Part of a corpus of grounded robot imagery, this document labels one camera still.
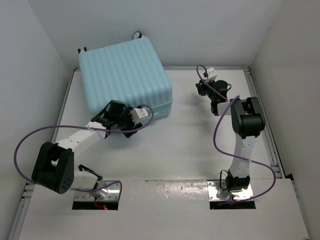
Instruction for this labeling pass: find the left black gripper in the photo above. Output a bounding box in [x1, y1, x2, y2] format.
[114, 105, 142, 136]

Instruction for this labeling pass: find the light blue suitcase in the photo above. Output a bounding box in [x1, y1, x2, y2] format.
[78, 34, 173, 119]

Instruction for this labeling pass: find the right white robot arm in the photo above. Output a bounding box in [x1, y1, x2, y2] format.
[195, 64, 266, 192]

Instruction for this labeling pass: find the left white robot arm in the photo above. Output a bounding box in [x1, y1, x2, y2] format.
[31, 100, 148, 194]

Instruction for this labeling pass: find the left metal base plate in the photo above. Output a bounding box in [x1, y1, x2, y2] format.
[73, 180, 121, 203]

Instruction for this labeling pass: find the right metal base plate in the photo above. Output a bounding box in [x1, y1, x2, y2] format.
[207, 180, 254, 203]

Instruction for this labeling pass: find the metal base plate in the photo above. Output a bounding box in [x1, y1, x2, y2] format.
[207, 180, 254, 203]
[73, 180, 121, 203]

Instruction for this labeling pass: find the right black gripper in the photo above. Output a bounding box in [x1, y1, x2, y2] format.
[197, 77, 218, 102]

